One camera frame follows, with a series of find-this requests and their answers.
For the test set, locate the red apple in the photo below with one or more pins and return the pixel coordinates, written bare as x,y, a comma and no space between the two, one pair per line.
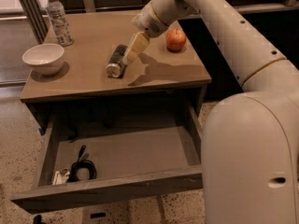
175,39

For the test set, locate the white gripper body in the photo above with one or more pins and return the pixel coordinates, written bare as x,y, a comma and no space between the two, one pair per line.
147,21

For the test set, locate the white ceramic bowl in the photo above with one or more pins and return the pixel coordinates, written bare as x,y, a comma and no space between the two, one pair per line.
45,59

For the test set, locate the dark redbull can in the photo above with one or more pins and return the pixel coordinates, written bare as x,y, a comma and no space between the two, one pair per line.
115,67

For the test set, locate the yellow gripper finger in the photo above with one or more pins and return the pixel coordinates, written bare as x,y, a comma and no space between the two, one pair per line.
137,45

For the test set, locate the open grey top drawer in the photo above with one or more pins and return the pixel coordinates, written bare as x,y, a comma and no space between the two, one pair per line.
148,153

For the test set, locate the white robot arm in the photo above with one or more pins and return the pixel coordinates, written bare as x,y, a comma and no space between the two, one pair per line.
250,141

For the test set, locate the small white packet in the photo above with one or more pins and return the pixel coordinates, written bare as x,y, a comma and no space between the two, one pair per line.
60,177

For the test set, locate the clear plastic water bottle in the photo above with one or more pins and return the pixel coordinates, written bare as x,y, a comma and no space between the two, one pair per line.
56,13

